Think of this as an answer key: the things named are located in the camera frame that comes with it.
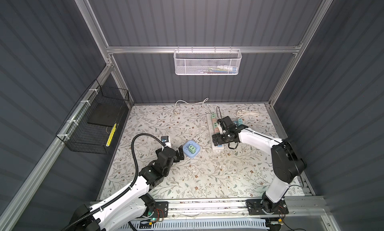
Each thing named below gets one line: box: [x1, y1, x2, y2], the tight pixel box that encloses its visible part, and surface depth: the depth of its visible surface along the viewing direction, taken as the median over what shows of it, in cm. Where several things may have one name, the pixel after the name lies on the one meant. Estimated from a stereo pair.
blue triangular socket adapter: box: [182, 140, 201, 158], surface depth 94 cm
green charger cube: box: [188, 145, 196, 154], surface depth 90 cm
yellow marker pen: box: [106, 123, 117, 147], surface depth 71 cm
